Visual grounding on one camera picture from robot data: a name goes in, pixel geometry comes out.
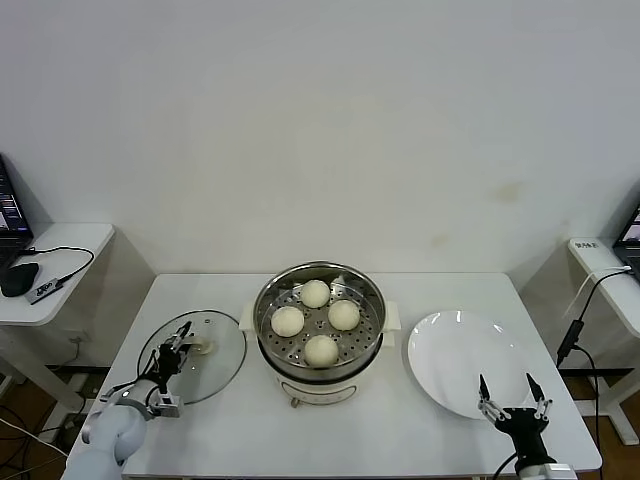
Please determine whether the white steamed baozi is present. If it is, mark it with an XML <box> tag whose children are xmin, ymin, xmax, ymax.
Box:
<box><xmin>303</xmin><ymin>334</ymin><xmax>340</xmax><ymax>369</ymax></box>
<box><xmin>270</xmin><ymin>306</ymin><xmax>305</xmax><ymax>338</ymax></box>
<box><xmin>327</xmin><ymin>299</ymin><xmax>361</xmax><ymax>331</ymax></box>
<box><xmin>299</xmin><ymin>279</ymin><xmax>331</xmax><ymax>309</ymax></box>

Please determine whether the black computer mouse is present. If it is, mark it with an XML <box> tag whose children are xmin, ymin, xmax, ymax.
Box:
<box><xmin>0</xmin><ymin>262</ymin><xmax>40</xmax><ymax>299</ymax></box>

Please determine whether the white oval plate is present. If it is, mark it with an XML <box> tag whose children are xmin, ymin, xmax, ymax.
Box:
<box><xmin>406</xmin><ymin>309</ymin><xmax>532</xmax><ymax>420</ymax></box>

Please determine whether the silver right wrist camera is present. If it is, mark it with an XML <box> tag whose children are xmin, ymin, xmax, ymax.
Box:
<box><xmin>519</xmin><ymin>462</ymin><xmax>571</xmax><ymax>480</ymax></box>

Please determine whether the white side table with mouse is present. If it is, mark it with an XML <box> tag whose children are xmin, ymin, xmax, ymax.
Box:
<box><xmin>0</xmin><ymin>222</ymin><xmax>115</xmax><ymax>416</ymax></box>

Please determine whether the black laptop beside mouse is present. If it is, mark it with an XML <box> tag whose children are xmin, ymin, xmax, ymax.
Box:
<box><xmin>0</xmin><ymin>153</ymin><xmax>35</xmax><ymax>271</ymax></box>

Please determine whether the steel steamer pot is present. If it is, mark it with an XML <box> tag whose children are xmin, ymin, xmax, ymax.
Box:
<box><xmin>238</xmin><ymin>299</ymin><xmax>402</xmax><ymax>410</ymax></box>

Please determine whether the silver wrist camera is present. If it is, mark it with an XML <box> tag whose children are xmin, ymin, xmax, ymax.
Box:
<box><xmin>519</xmin><ymin>462</ymin><xmax>571</xmax><ymax>480</ymax></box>
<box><xmin>149</xmin><ymin>389</ymin><xmax>182</xmax><ymax>420</ymax></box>

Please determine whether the perforated steel steamer basket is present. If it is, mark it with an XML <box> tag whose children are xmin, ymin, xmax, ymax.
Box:
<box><xmin>252</xmin><ymin>259</ymin><xmax>388</xmax><ymax>369</ymax></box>

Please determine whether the round glass pot lid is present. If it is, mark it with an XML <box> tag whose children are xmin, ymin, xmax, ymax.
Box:
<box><xmin>136</xmin><ymin>309</ymin><xmax>249</xmax><ymax>406</ymax></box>

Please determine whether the thin black usb cable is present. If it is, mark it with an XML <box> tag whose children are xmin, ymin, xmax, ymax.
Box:
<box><xmin>18</xmin><ymin>246</ymin><xmax>95</xmax><ymax>286</ymax></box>

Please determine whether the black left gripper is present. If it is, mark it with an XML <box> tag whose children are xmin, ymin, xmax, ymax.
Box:
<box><xmin>149</xmin><ymin>322</ymin><xmax>195</xmax><ymax>389</ymax></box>

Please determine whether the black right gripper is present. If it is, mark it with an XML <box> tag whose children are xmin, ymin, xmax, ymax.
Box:
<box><xmin>477</xmin><ymin>372</ymin><xmax>556</xmax><ymax>466</ymax></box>

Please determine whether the white side table with label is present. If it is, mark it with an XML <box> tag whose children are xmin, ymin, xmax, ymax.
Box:
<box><xmin>565</xmin><ymin>237</ymin><xmax>640</xmax><ymax>446</ymax></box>

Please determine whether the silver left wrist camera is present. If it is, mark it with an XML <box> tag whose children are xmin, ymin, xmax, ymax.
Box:
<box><xmin>149</xmin><ymin>389</ymin><xmax>182</xmax><ymax>420</ymax></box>

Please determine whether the black laptop with white cable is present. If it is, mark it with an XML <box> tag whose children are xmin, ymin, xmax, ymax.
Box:
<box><xmin>610</xmin><ymin>199</ymin><xmax>640</xmax><ymax>275</ymax></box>

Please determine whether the white cable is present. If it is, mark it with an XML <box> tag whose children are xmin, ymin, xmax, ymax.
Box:
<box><xmin>563</xmin><ymin>267</ymin><xmax>632</xmax><ymax>319</ymax></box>

